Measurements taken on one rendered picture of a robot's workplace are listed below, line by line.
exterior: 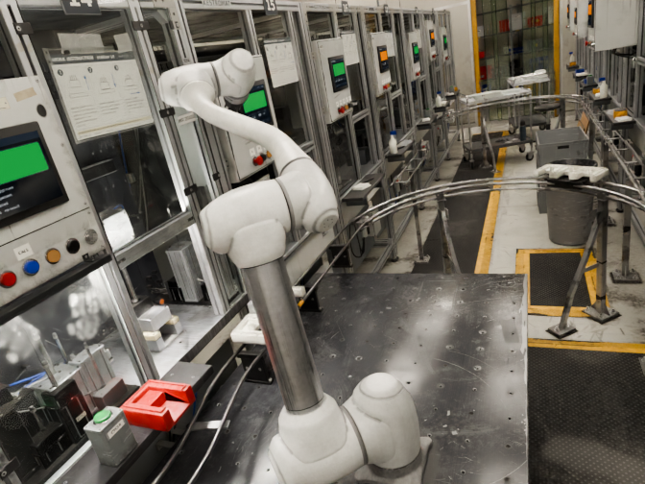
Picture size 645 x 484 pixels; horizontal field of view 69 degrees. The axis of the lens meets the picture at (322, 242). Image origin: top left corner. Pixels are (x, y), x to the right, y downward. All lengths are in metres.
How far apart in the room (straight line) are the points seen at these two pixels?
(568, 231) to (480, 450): 2.91
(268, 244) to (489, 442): 0.84
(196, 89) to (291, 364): 0.81
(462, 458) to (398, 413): 0.27
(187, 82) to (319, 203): 0.58
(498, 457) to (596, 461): 1.00
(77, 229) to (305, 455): 0.81
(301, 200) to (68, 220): 0.61
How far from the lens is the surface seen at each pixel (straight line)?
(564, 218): 4.11
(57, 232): 1.33
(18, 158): 1.27
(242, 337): 1.75
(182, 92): 1.45
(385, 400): 1.22
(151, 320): 1.73
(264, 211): 1.04
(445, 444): 1.48
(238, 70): 1.46
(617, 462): 2.42
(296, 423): 1.18
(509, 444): 1.48
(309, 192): 1.07
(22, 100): 1.33
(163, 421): 1.38
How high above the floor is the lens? 1.74
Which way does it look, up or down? 21 degrees down
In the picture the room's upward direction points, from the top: 12 degrees counter-clockwise
